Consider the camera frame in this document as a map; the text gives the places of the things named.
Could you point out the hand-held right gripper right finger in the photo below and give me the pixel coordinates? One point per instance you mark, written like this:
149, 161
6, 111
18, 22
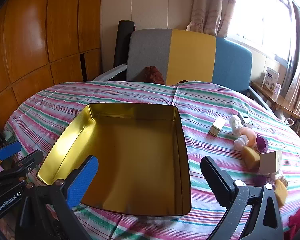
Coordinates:
215, 177

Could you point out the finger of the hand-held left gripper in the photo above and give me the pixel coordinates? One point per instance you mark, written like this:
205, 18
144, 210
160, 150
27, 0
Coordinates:
7, 150
27, 161

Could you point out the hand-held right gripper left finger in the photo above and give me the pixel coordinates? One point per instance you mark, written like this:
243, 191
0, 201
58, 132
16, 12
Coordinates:
82, 180

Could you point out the yellow sponge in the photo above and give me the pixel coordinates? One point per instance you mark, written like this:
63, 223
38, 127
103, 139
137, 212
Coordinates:
250, 158
281, 192

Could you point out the small white green box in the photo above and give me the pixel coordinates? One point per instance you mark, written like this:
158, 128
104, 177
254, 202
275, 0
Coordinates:
216, 127

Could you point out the maroon tin box gold interior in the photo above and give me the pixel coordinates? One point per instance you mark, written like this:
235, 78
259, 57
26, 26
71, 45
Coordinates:
130, 155

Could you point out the peach sponge-topped bottle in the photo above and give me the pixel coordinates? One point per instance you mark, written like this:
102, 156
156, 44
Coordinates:
250, 136

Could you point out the white cardboard box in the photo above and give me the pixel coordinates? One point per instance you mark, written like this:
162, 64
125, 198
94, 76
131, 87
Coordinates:
268, 163

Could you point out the purple packet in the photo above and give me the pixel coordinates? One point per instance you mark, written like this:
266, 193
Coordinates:
261, 143

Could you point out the pearly white item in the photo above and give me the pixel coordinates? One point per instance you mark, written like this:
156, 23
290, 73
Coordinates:
235, 123

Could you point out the clear plastic bag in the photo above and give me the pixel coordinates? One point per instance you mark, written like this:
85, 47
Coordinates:
275, 177

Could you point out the blue white tissue pack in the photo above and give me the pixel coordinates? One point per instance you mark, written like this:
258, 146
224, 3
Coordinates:
246, 121

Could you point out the striped tablecloth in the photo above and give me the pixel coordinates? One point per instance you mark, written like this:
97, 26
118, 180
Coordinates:
202, 105

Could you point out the wooden side table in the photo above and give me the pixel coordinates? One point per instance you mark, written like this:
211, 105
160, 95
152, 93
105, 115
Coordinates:
277, 102

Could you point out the small pink bottle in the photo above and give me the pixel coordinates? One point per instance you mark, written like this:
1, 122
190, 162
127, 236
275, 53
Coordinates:
277, 89

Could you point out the white foam board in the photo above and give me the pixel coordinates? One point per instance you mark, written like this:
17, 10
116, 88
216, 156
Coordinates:
110, 73

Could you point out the white carton box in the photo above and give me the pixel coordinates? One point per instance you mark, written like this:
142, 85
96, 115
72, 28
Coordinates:
270, 78

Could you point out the dark red cloth bag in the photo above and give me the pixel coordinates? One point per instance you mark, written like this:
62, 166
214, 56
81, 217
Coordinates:
152, 75

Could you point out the wooden wardrobe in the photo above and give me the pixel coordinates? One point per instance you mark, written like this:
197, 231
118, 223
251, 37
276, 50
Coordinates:
40, 30

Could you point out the grey yellow blue sofa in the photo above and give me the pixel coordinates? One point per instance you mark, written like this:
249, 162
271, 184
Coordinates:
190, 55

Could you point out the black rolled mat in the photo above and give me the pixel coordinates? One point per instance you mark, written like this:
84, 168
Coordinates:
122, 42

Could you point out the window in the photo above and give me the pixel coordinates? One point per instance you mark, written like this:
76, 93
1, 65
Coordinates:
260, 17

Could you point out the grey bed rail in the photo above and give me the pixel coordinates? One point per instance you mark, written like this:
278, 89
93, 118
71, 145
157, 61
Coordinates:
258, 97

